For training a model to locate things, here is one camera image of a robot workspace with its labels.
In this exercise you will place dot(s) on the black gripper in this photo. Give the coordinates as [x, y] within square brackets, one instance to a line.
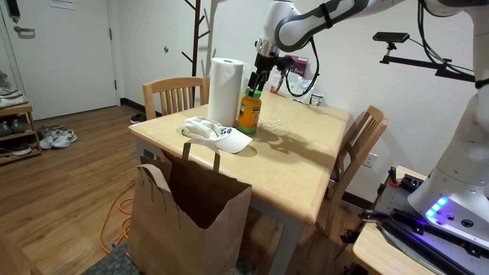
[269, 62]

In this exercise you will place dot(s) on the green bottle lid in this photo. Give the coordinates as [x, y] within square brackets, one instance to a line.
[254, 93]

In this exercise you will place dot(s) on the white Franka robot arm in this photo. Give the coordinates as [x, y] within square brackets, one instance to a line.
[458, 168]

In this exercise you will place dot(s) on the orange juice bottle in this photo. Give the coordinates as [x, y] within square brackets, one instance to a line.
[249, 114]

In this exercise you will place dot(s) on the white paper towel roll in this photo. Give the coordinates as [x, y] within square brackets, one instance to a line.
[225, 91]

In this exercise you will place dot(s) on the white baseball cap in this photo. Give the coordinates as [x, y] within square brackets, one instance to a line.
[218, 135]

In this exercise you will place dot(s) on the dark wooden coat rack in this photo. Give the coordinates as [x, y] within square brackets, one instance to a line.
[195, 45]

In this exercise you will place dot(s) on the light wooden chair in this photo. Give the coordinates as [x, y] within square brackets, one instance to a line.
[176, 96]
[356, 146]

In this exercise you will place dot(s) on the brown paper bag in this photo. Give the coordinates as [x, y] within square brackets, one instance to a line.
[173, 229]

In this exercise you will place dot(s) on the black orange bar clamp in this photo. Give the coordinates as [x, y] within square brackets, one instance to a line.
[367, 223]
[405, 178]

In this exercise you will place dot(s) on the white door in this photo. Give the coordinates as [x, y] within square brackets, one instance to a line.
[66, 55]

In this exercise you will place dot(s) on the white sneakers pair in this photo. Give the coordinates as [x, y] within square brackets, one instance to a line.
[56, 137]

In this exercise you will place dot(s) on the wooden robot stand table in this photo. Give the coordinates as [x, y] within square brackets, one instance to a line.
[376, 253]

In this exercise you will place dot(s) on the grey robot mounting plate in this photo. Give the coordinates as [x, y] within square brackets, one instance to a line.
[406, 233]

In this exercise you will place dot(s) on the grey floor rug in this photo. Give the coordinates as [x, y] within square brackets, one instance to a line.
[111, 261]

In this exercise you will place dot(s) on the wooden shoe rack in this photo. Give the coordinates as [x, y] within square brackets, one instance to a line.
[20, 129]

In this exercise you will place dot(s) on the white wall outlet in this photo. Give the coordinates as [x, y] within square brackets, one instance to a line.
[370, 160]

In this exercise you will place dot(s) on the black stereo camera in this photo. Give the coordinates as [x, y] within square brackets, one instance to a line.
[390, 36]

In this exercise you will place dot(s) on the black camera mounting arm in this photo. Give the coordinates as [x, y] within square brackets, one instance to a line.
[422, 62]

